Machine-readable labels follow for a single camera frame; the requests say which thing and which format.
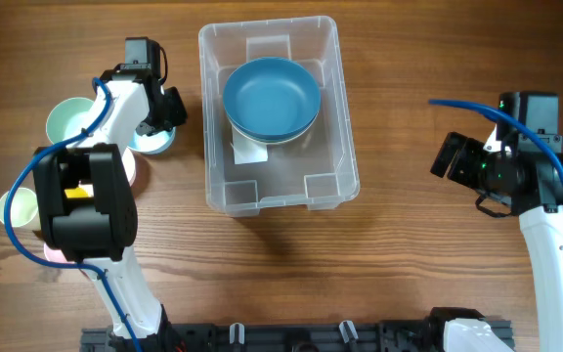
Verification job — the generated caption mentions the light blue small bowl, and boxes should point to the light blue small bowl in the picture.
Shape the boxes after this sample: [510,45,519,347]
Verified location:
[128,128,176,154]

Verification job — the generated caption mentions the pink cup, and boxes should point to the pink cup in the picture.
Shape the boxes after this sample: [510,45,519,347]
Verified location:
[43,243,73,265]

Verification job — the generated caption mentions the clear plastic storage container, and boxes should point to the clear plastic storage container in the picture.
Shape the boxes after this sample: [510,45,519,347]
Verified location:
[198,16,360,217]

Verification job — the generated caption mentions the pink small bowl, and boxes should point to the pink small bowl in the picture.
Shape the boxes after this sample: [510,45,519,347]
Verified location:
[121,148,136,186]

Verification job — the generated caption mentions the dark blue bowl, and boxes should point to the dark blue bowl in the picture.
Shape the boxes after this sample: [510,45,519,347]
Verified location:
[222,57,322,142]
[226,115,317,145]

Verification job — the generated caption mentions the yellow cup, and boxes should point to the yellow cup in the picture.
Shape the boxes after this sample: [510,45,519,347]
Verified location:
[65,187,92,198]

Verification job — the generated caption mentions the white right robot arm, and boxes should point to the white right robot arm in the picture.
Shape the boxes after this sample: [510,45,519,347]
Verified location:
[430,132,563,351]

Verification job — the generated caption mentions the cream cup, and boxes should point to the cream cup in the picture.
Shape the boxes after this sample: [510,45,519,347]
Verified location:
[10,187,41,231]

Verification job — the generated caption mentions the mint green small bowl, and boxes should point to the mint green small bowl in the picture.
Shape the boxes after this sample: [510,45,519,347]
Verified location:
[46,97,96,144]

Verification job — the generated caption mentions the white paper label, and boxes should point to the white paper label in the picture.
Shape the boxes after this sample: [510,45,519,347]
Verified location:
[231,127,268,165]

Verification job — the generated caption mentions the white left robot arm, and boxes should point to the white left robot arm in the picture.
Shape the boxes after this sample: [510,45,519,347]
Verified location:
[33,64,186,351]

